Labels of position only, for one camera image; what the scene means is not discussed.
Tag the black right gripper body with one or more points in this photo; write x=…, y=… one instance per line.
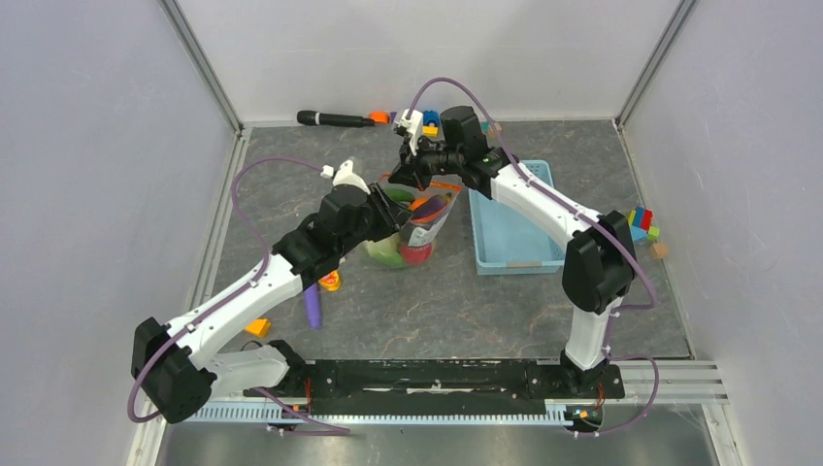
x=429, y=160

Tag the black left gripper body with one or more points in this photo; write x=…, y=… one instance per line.
x=378, y=221

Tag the green cucumber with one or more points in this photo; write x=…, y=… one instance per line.
x=400, y=195

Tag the purple eggplant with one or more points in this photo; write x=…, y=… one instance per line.
x=436, y=203

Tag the clear zip top bag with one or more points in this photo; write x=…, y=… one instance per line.
x=425, y=231

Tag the light blue plastic basket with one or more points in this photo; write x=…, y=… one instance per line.
x=507, y=243

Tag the green white cabbage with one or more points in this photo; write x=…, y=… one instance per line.
x=386, y=252

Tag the orange fruit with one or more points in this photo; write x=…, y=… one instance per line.
x=418, y=205

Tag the red apple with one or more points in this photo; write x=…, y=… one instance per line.
x=415, y=255

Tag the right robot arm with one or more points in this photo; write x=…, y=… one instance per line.
x=600, y=263

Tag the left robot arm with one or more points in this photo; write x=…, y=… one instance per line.
x=174, y=363

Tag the teal and tan blocks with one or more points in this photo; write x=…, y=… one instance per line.
x=491, y=129

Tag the yellow toy block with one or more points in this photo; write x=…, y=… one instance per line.
x=430, y=131

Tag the blue toy car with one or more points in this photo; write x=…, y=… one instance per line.
x=431, y=119

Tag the yellow red toy disc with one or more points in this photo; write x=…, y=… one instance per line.
x=332, y=281

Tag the purple toy stick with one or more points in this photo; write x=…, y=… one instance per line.
x=313, y=310

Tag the orange toy piece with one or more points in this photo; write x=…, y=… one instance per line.
x=380, y=117

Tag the black microphone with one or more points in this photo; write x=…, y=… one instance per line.
x=314, y=118

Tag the yellow cheese wedge toy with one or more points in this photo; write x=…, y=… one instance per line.
x=259, y=328

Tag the colourful block stack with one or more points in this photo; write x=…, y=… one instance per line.
x=641, y=225

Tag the tan wooden cube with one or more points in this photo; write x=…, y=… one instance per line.
x=659, y=250

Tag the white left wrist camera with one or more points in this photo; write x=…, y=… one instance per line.
x=344, y=174

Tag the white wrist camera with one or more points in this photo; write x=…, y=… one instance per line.
x=344, y=174
x=409, y=124

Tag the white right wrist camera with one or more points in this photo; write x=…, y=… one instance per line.
x=409, y=124

